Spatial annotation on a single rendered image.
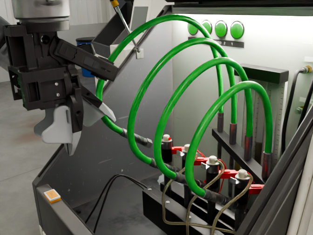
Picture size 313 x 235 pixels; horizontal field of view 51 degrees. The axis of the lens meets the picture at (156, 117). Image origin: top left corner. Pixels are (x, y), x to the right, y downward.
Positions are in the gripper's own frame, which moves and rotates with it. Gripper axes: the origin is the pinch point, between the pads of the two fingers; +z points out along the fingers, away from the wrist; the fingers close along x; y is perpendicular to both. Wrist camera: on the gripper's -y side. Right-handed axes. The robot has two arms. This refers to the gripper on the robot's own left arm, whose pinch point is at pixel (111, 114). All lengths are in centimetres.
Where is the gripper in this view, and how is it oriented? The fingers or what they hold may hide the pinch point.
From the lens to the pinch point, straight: 71.8
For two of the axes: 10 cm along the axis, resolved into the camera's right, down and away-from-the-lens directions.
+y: -5.8, 8.0, -1.7
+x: 3.8, 0.8, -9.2
